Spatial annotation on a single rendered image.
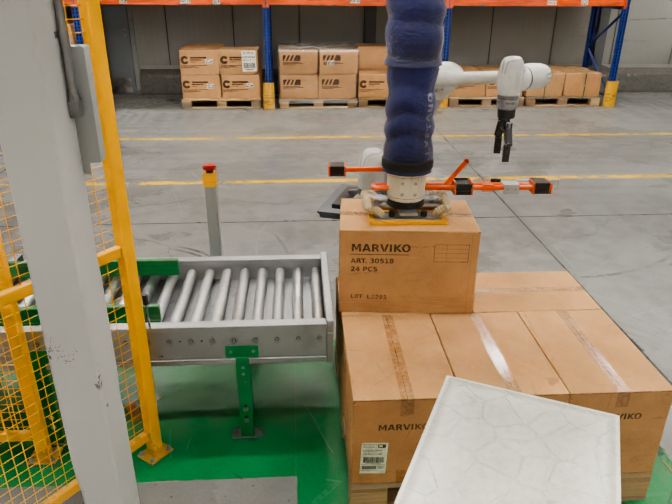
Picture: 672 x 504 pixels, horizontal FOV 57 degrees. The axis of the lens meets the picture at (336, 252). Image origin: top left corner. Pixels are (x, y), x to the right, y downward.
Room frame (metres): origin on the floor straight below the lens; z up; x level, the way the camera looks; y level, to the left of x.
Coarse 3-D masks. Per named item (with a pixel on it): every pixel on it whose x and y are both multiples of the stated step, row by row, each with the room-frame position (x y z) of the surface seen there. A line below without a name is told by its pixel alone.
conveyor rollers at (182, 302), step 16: (192, 272) 2.79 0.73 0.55; (208, 272) 2.79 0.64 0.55; (224, 272) 2.80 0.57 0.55; (240, 272) 2.82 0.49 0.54; (112, 288) 2.62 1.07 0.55; (144, 288) 2.63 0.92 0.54; (192, 288) 2.67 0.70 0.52; (208, 288) 2.63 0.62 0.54; (224, 288) 2.62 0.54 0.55; (240, 288) 2.62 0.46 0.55; (256, 288) 2.64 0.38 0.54; (320, 288) 2.65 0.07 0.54; (32, 304) 2.51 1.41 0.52; (160, 304) 2.46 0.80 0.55; (176, 304) 2.47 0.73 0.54; (224, 304) 2.49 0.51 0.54; (240, 304) 2.47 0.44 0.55; (256, 304) 2.47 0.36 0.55; (320, 304) 2.48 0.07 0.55; (176, 320) 2.32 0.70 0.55; (192, 320) 2.32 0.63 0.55
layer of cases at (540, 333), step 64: (384, 320) 2.34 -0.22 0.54; (448, 320) 2.35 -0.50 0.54; (512, 320) 2.35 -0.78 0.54; (576, 320) 2.35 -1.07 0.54; (384, 384) 1.88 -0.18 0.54; (512, 384) 1.89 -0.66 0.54; (576, 384) 1.89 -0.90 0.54; (640, 384) 1.89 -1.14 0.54; (384, 448) 1.79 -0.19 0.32; (640, 448) 1.85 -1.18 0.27
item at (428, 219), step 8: (368, 216) 2.53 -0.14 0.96; (384, 216) 2.51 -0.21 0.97; (392, 216) 2.50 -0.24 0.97; (400, 216) 2.51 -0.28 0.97; (408, 216) 2.51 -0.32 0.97; (416, 216) 2.51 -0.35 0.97; (424, 216) 2.51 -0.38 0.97; (432, 216) 2.52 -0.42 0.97; (440, 216) 2.52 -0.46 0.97; (376, 224) 2.46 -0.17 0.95; (384, 224) 2.46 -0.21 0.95; (392, 224) 2.47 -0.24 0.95; (400, 224) 2.47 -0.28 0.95; (408, 224) 2.47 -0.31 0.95; (416, 224) 2.47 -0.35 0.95; (424, 224) 2.47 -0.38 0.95; (432, 224) 2.47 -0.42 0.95; (440, 224) 2.47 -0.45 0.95
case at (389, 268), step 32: (352, 224) 2.48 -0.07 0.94; (448, 224) 2.48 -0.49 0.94; (352, 256) 2.41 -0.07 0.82; (384, 256) 2.41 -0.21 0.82; (416, 256) 2.41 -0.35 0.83; (448, 256) 2.40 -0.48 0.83; (352, 288) 2.41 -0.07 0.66; (384, 288) 2.41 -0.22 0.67; (416, 288) 2.41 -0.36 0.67; (448, 288) 2.41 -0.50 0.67
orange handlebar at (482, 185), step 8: (352, 168) 2.85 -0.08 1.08; (360, 168) 2.86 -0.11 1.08; (368, 168) 2.86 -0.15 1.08; (376, 168) 2.86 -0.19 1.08; (376, 184) 2.62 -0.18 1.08; (384, 184) 2.62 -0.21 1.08; (480, 184) 2.63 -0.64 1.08; (488, 184) 2.60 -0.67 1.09; (496, 184) 2.64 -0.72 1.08; (520, 184) 2.64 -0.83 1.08; (528, 184) 2.64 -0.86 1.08
